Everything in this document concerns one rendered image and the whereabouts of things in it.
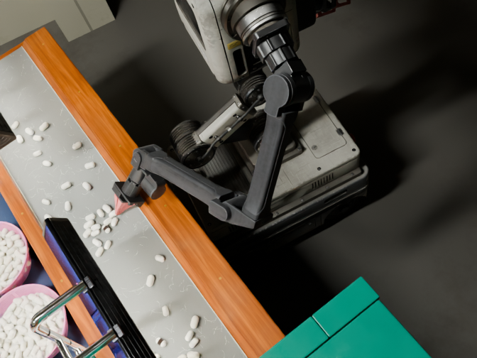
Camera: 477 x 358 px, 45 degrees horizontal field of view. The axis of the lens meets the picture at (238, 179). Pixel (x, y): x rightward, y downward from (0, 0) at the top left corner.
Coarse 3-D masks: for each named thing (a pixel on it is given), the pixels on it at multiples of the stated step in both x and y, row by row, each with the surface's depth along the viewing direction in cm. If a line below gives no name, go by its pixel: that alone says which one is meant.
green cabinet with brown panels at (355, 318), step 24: (360, 288) 61; (336, 312) 61; (360, 312) 60; (384, 312) 60; (288, 336) 60; (312, 336) 60; (336, 336) 60; (360, 336) 59; (384, 336) 59; (408, 336) 59
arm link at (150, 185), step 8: (136, 152) 174; (136, 160) 175; (136, 168) 176; (152, 176) 176; (160, 176) 177; (144, 184) 177; (152, 184) 176; (160, 184) 175; (152, 192) 175; (160, 192) 178
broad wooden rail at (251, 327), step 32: (64, 64) 222; (64, 96) 216; (96, 96) 212; (96, 128) 205; (128, 160) 197; (160, 224) 184; (192, 224) 182; (192, 256) 177; (224, 288) 171; (224, 320) 168; (256, 320) 165; (256, 352) 161
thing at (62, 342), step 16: (80, 288) 139; (48, 304) 140; (64, 304) 139; (32, 320) 138; (48, 336) 145; (64, 336) 154; (112, 336) 133; (64, 352) 148; (80, 352) 160; (96, 352) 132
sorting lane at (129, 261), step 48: (0, 96) 223; (48, 96) 219; (48, 144) 209; (48, 192) 199; (96, 192) 196; (144, 240) 185; (144, 288) 177; (192, 288) 175; (144, 336) 170; (192, 336) 168
